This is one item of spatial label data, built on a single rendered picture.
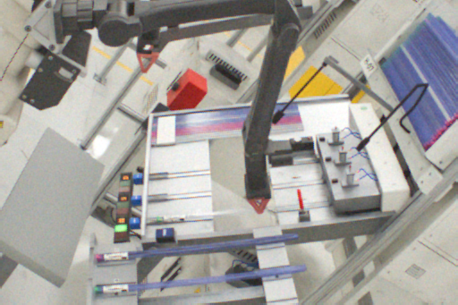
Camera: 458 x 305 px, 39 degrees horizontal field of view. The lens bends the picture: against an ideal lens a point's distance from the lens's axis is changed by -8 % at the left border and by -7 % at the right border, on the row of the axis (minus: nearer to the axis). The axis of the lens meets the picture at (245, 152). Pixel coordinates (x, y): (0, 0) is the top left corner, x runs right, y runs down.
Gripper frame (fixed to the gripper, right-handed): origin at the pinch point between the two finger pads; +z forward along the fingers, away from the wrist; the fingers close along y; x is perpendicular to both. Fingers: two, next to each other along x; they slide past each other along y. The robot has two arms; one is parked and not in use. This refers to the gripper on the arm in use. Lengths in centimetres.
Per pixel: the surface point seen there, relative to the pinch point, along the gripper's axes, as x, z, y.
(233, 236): 7.9, 0.2, -10.1
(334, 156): -23.9, -5.0, 14.8
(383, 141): -39.9, -6.8, 16.7
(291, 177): -10.7, 1.0, 14.7
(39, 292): 84, 51, 26
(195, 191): 17.9, 0.6, 12.2
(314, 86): -61, 131, 304
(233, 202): 7, 38, 53
